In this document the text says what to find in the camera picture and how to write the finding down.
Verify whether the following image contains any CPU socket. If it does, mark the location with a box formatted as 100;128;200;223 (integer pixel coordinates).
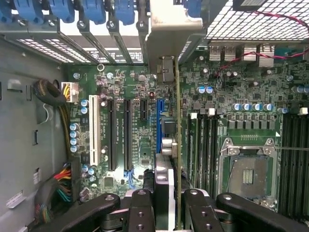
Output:
218;137;282;206

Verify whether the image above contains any black main power connector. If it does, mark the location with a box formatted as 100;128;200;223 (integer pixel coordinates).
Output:
68;158;82;202

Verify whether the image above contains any long black expansion slot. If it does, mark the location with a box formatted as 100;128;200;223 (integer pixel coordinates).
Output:
107;98;117;172
123;98;133;172

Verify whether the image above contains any metal socket cover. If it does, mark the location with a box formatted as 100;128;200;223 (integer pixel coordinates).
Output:
221;138;276;157

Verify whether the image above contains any blue expansion slot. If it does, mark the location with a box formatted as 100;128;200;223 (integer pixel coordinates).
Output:
156;97;165;155

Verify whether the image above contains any white expansion slot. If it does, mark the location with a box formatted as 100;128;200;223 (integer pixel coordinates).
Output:
88;94;101;167

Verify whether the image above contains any black RAM slot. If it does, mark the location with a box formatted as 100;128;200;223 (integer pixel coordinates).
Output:
290;115;299;217
298;115;306;218
305;115;309;218
281;115;290;213

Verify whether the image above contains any short black expansion slot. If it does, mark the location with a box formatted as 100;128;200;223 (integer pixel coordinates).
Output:
140;98;149;121

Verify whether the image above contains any thin metal locking lever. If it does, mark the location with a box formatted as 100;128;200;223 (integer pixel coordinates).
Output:
274;146;309;151

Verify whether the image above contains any green motherboard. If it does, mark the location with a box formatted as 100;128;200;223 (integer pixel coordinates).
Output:
66;40;309;218

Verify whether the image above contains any white power connector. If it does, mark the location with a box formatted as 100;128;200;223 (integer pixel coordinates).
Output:
61;81;80;104

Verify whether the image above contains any metal rear port block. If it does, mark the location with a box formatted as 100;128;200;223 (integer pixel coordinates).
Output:
209;44;305;68

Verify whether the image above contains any metal slot cover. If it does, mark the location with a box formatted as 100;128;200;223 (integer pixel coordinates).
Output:
106;20;135;65
76;19;114;65
136;20;151;65

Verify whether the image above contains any open black PC case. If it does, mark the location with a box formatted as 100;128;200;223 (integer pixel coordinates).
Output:
0;0;309;232

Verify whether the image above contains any blue slot retainer clip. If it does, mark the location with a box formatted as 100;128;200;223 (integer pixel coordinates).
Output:
185;0;201;18
49;0;76;24
114;0;136;26
14;0;44;25
81;0;107;25
0;0;13;23

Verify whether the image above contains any black labelled box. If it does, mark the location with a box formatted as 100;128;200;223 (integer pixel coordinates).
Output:
232;0;268;12

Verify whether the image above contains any coloured power wire bundle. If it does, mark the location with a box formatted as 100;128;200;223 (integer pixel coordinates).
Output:
33;166;73;224

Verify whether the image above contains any black sleeved power cable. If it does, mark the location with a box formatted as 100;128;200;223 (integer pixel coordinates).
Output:
32;79;73;157

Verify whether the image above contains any red and black fan wire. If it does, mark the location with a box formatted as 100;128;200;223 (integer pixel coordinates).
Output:
211;10;309;78

